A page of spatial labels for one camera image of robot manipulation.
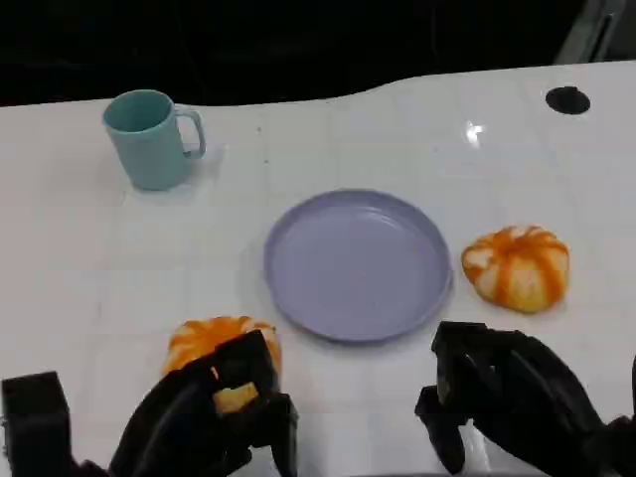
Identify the grey metal frame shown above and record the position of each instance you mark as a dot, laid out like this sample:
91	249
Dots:
591	30

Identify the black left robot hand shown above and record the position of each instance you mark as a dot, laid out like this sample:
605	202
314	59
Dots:
174	422

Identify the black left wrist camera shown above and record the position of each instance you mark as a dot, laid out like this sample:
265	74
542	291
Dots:
35	417

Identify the lilac plate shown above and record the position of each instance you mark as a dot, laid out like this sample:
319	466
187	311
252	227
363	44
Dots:
360	266

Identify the orange and white bread roll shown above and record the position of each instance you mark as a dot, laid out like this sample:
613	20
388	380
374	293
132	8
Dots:
208	334
517	270

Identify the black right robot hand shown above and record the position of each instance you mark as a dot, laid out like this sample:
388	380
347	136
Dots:
526	387

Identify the pale green mug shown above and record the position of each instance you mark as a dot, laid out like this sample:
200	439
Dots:
146	144

